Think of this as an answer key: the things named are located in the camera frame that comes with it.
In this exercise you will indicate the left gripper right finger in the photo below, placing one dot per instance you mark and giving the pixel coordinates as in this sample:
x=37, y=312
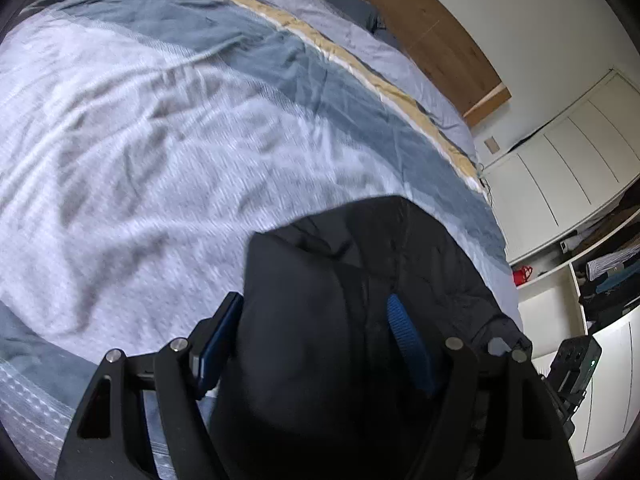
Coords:
x=410, y=344

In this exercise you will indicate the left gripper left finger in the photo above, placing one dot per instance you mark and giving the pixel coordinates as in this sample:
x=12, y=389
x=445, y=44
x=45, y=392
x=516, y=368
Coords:
x=109, y=438

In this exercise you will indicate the black puffer down jacket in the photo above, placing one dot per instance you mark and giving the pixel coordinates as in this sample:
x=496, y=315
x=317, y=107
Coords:
x=317, y=388

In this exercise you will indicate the hanging clothes in wardrobe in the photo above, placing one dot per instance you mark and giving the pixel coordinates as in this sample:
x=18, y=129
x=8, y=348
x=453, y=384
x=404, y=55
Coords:
x=604, y=255

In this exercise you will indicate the red object in wardrobe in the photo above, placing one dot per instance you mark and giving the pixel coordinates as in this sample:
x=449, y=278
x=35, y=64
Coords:
x=522, y=275

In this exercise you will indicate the white wardrobe with open shelves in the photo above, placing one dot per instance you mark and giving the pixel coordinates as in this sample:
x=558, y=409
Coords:
x=554, y=198

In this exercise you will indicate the wooden bed headboard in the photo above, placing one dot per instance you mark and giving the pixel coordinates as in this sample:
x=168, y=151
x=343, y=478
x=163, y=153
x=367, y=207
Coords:
x=447, y=54

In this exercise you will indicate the striped duvet on bed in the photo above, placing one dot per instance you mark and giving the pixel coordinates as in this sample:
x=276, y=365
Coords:
x=144, y=141

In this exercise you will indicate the blue striped pillow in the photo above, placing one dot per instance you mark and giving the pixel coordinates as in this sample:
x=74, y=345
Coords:
x=367, y=16

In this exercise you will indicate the beige wall switch plate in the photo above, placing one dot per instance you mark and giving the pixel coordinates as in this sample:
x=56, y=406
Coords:
x=492, y=145

